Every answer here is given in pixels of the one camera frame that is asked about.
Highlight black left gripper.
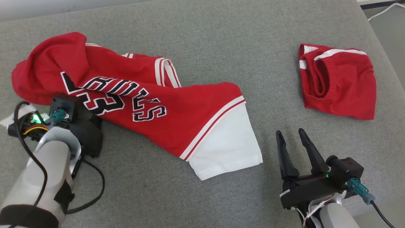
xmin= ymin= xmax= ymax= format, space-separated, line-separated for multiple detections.
xmin=63 ymin=108 xmax=103 ymax=158

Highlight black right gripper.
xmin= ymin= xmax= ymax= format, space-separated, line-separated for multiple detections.
xmin=276 ymin=128 xmax=348 ymax=210

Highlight red shorts with white stripe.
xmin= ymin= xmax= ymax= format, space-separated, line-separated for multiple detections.
xmin=298 ymin=43 xmax=377 ymax=120

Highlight red jersey with white sleeves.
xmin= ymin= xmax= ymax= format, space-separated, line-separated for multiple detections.
xmin=11 ymin=32 xmax=263 ymax=181

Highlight white and black baseboard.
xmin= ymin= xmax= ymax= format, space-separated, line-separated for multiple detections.
xmin=356 ymin=0 xmax=405 ymax=6

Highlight teal cable connector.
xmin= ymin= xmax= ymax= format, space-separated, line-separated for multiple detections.
xmin=346 ymin=178 xmax=376 ymax=205
xmin=46 ymin=108 xmax=69 ymax=126

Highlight thin black cable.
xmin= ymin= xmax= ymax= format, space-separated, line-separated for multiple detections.
xmin=370 ymin=199 xmax=396 ymax=228
xmin=64 ymin=158 xmax=106 ymax=215
xmin=9 ymin=101 xmax=48 ymax=228

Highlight red white wire bundle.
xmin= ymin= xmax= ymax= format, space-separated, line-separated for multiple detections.
xmin=295 ymin=196 xmax=333 ymax=228

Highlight white cable tag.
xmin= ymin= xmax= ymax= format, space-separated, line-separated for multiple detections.
xmin=0 ymin=104 xmax=38 ymax=128

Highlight white floor cable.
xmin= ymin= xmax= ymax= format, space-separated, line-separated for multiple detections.
xmin=368 ymin=2 xmax=405 ymax=21

